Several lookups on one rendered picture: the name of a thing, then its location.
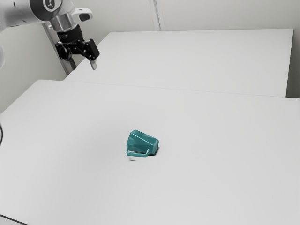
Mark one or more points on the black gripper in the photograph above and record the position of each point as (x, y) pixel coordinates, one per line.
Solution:
(70, 34)

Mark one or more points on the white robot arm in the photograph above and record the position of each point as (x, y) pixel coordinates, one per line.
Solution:
(28, 11)

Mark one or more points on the teal faceted mug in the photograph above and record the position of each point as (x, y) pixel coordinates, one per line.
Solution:
(140, 143)

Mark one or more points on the grey metal upright post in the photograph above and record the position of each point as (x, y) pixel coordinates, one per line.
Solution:
(69, 62)

